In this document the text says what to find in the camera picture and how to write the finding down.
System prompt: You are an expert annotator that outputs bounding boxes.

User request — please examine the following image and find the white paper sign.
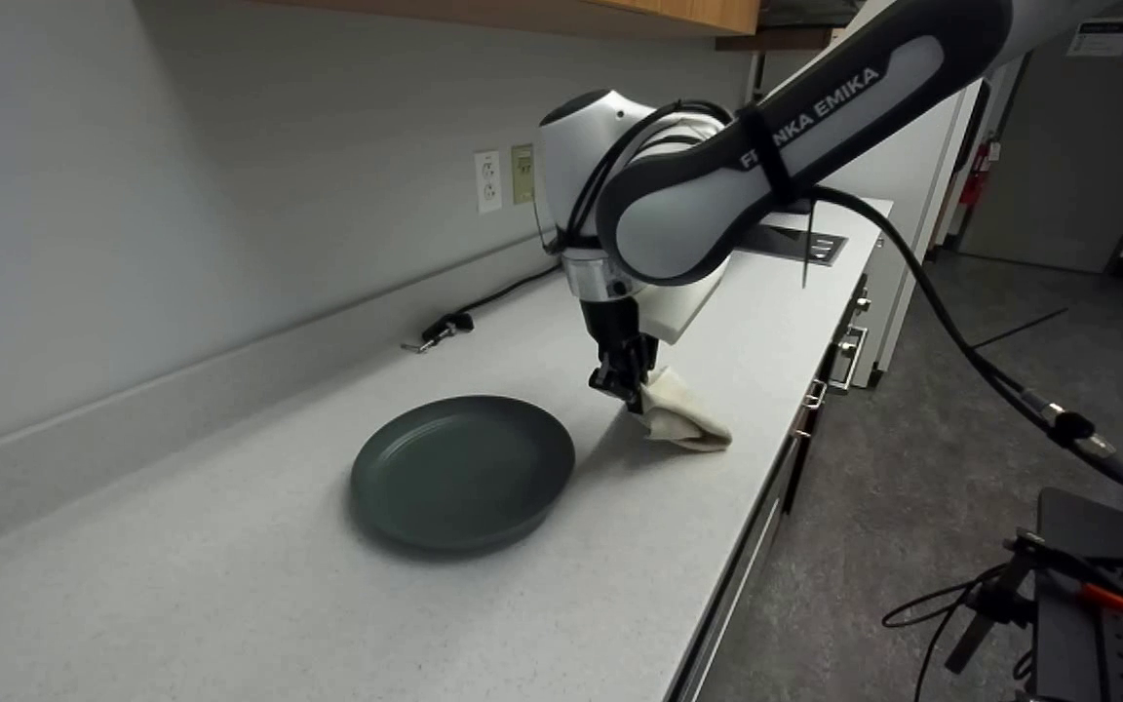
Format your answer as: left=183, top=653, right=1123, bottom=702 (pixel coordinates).
left=1063, top=11, right=1123, bottom=64

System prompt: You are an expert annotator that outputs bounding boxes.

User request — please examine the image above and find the beige cloth towel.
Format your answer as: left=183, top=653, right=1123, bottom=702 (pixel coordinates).
left=637, top=368, right=736, bottom=458

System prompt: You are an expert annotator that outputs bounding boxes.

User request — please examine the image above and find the small red wall device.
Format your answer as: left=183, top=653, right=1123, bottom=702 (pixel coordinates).
left=955, top=138, right=1002, bottom=226

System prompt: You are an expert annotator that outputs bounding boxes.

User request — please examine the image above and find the black flat tray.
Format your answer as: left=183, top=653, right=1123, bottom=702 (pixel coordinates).
left=732, top=221, right=851, bottom=268

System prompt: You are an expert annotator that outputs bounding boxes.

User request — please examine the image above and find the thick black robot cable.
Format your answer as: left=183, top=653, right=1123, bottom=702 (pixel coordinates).
left=806, top=182, right=1123, bottom=520

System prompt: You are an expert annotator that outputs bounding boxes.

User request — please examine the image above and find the wooden wall cabinet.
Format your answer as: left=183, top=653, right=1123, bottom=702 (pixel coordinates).
left=246, top=0, right=763, bottom=40

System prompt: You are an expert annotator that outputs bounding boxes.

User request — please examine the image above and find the white wall outlet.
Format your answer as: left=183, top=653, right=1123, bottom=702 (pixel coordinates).
left=473, top=144, right=508, bottom=220

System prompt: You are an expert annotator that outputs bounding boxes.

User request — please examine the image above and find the thin black floor cable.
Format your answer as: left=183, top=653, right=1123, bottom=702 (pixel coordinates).
left=880, top=564, right=1023, bottom=702

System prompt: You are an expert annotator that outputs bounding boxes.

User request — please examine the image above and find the black power cord with plug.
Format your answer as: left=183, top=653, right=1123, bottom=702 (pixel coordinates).
left=400, top=265, right=558, bottom=359

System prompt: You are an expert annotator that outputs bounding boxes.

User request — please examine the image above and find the black dishwasher front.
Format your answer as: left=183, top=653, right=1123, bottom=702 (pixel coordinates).
left=666, top=433, right=815, bottom=702

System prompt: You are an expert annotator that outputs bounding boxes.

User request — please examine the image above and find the dark green round plate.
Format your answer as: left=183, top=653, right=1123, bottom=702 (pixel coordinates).
left=347, top=393, right=577, bottom=555

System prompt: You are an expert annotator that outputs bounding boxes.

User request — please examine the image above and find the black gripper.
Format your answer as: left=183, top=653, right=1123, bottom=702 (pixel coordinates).
left=580, top=294, right=658, bottom=416

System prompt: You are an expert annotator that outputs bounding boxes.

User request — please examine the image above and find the black clamp with orange handle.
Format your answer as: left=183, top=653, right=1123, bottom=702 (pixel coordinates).
left=942, top=527, right=1123, bottom=680

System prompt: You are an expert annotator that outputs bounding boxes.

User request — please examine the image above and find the black perforated table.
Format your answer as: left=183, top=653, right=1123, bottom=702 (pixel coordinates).
left=1031, top=482, right=1123, bottom=702

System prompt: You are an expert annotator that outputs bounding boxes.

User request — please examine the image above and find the beige wall plate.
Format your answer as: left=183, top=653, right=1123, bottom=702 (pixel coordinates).
left=508, top=142, right=541, bottom=209

